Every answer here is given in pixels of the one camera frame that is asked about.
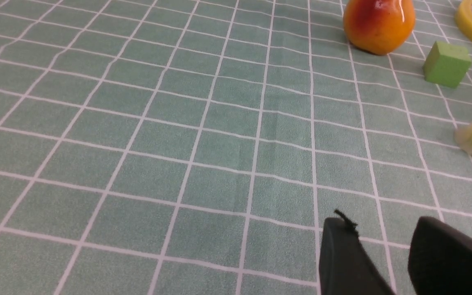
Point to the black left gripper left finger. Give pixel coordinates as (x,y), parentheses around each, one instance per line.
(345,268)

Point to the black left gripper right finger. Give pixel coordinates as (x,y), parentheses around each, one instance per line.
(440,259)

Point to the green foam cube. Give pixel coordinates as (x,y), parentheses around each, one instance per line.
(446,64)

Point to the orange red toy pear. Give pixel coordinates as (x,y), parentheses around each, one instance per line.
(378,26)

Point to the green checkered tablecloth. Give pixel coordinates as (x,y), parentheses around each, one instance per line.
(195,147)

